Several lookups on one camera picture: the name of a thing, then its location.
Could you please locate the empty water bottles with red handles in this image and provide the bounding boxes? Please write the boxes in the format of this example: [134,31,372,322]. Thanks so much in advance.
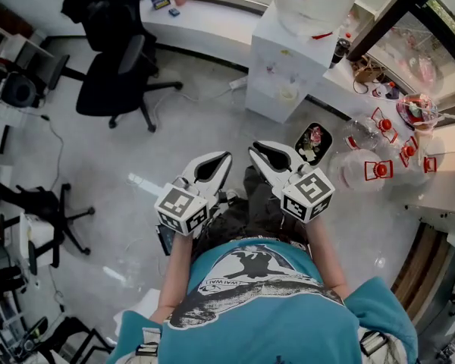
[385,120,455,220]

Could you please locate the white boxy machine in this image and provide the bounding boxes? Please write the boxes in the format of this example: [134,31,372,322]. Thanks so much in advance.
[17,212,57,269]

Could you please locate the black framed window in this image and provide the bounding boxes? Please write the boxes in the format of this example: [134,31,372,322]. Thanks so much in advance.
[347,0,455,115]

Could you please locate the black trash bin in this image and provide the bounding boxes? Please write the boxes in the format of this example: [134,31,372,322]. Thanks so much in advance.
[294,122,334,165]

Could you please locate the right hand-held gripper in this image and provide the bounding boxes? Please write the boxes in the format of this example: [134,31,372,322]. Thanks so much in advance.
[248,140,336,224]

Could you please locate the black tumbler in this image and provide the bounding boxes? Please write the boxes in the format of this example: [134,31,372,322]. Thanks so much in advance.
[328,37,352,70]

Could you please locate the black swivel chair base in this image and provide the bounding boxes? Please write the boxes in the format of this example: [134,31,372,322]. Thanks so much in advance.
[0,168,96,269]

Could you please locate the teal printed t-shirt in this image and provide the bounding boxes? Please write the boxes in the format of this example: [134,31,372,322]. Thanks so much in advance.
[108,237,420,364]

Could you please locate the red wrapped flower bouquet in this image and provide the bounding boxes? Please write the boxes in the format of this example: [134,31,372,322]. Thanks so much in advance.
[395,92,440,130]

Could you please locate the person's dark trousers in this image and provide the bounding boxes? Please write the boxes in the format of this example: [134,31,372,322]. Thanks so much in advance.
[192,164,312,254]

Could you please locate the black padded bag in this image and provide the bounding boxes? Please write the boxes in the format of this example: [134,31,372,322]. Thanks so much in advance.
[0,60,39,110]

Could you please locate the large clear water bottle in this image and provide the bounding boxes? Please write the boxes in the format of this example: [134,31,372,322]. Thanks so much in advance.
[271,0,366,40]

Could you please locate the white water dispenser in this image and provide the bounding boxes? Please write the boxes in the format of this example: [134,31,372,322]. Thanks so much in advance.
[244,5,339,125]

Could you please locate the person's left forearm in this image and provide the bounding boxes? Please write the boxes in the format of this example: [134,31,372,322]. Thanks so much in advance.
[149,232,195,326]

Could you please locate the grey harness strap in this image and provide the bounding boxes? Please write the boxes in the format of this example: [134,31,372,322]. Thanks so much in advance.
[357,329,390,356]
[135,325,163,356]

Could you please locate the brown woven handbag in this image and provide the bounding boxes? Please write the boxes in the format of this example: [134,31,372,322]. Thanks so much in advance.
[351,56,387,95]

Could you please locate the white cubby shelf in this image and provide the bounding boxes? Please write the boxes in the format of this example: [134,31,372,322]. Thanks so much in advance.
[0,16,55,72]

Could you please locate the black office chair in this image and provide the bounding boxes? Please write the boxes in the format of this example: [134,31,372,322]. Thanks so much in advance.
[61,0,184,133]

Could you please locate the person's right forearm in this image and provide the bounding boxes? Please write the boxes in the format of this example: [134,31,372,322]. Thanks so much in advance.
[304,215,350,300]

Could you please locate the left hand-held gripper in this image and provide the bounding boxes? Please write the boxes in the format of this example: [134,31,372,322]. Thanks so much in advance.
[154,150,234,237]

